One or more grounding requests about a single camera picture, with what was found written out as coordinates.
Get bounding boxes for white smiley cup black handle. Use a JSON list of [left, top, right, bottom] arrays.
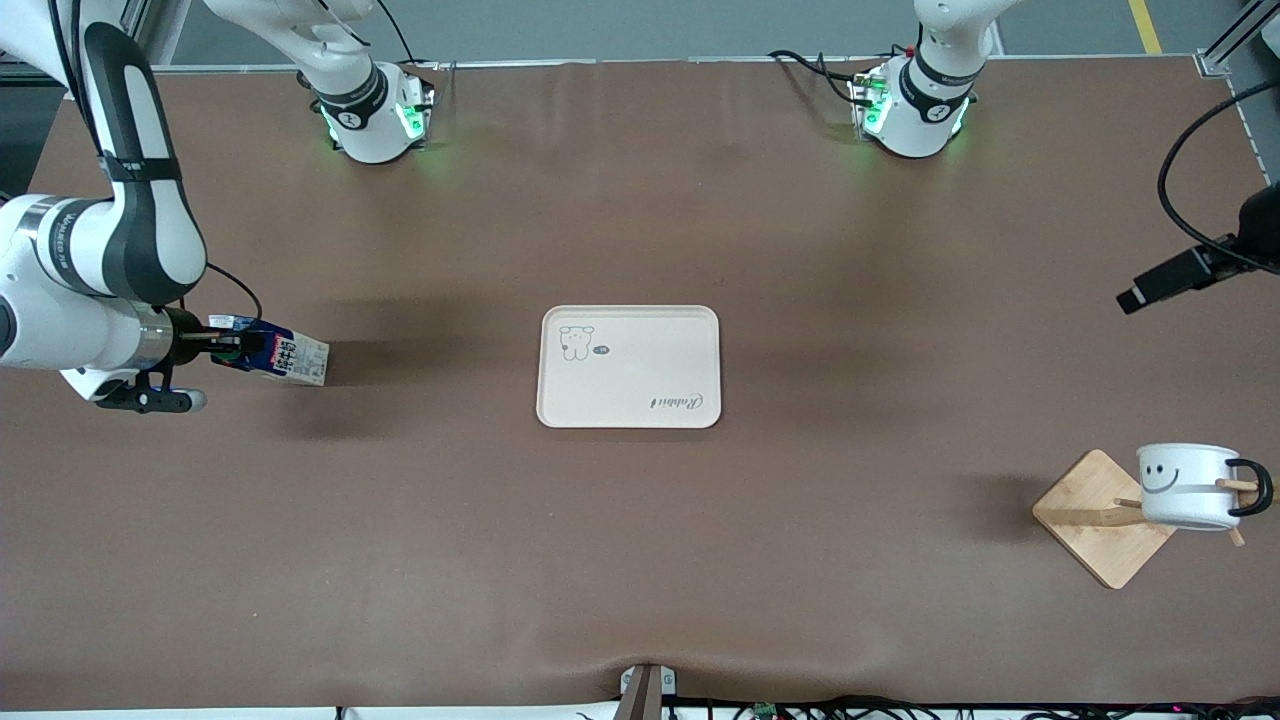
[[1137, 443, 1276, 532]]

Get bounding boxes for wooden cup rack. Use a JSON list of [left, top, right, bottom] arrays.
[[1032, 449, 1261, 591]]

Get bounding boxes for brown table cover mat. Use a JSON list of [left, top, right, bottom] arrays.
[[0, 55, 1280, 713]]

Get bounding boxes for cream rectangular tray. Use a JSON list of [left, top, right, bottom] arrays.
[[536, 305, 722, 430]]

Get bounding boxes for aluminium frame profile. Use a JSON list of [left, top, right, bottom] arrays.
[[118, 0, 161, 67], [1195, 0, 1280, 79]]

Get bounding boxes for black right arm base cable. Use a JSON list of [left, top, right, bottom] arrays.
[[375, 0, 417, 65]]

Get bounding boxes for black arm base cable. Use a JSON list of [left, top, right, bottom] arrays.
[[768, 48, 863, 107], [375, 0, 417, 65]]

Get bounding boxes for black left arm base cable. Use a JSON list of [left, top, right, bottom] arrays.
[[768, 48, 863, 107]]

